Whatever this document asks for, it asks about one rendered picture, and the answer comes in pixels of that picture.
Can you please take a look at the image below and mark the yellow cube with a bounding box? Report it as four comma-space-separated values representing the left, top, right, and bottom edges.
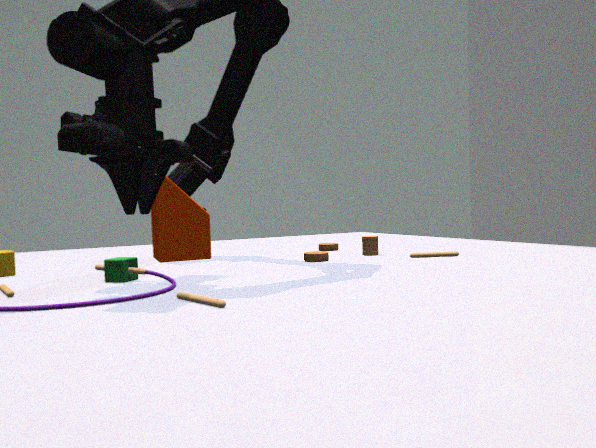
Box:
0, 250, 16, 277

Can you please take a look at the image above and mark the tan wooden disc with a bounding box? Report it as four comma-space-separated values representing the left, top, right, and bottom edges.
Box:
318, 243, 339, 251
304, 251, 329, 262

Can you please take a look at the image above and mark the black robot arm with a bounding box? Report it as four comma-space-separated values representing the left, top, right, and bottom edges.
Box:
46, 0, 290, 197

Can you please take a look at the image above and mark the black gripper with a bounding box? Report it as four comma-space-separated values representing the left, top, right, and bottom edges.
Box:
57, 84, 193, 215

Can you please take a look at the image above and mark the brown wooden cylinder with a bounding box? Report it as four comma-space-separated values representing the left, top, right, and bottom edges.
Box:
362, 236, 379, 256

